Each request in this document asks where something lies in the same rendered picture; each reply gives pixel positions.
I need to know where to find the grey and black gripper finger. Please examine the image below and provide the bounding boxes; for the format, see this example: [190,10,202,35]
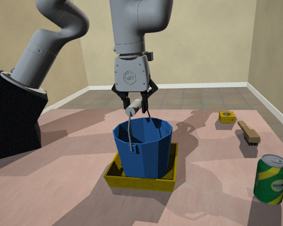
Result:
[112,84,130,109]
[141,77,158,113]

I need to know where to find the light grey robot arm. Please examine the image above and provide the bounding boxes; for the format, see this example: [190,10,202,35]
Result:
[0,0,173,95]

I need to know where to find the yellow square tray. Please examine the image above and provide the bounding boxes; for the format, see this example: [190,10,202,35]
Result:
[104,143,178,192]

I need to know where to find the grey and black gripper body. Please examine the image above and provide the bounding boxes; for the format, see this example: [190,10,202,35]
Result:
[114,53,151,92]

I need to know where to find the tan wooden brush with black bristles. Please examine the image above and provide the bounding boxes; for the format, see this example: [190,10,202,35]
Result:
[238,121,260,146]

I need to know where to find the blue bucket with grey wire handle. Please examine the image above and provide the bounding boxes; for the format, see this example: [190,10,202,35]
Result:
[113,96,173,179]

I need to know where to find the green drink can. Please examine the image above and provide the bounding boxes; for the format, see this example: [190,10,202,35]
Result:
[253,154,283,205]

